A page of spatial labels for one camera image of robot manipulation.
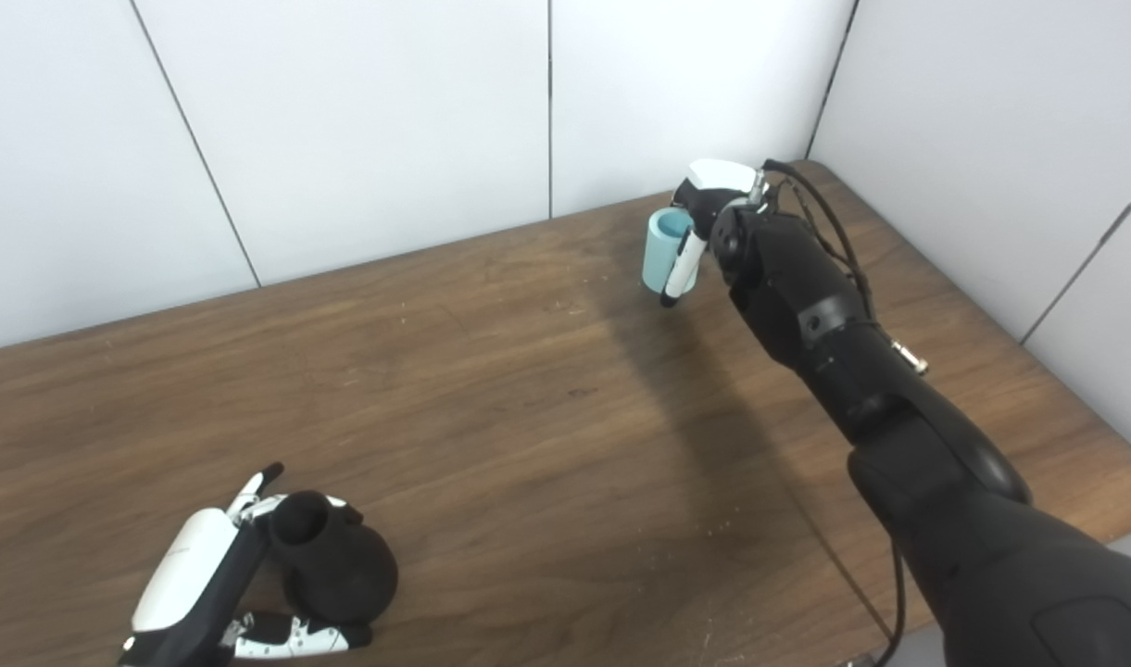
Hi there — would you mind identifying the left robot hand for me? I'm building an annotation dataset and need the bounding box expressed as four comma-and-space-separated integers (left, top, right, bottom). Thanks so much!
118, 463, 373, 667

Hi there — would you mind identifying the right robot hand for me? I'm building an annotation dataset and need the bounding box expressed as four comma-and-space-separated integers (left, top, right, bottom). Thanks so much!
660, 158, 768, 308

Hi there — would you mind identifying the light-blue hose piece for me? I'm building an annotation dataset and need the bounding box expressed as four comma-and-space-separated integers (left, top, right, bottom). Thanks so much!
642, 208, 697, 296

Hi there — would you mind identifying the black nozzle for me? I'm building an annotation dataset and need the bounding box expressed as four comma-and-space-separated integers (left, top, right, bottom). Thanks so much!
269, 491, 399, 626

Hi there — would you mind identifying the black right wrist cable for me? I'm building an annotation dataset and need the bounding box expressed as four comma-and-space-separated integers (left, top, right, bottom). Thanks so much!
762, 159, 929, 667

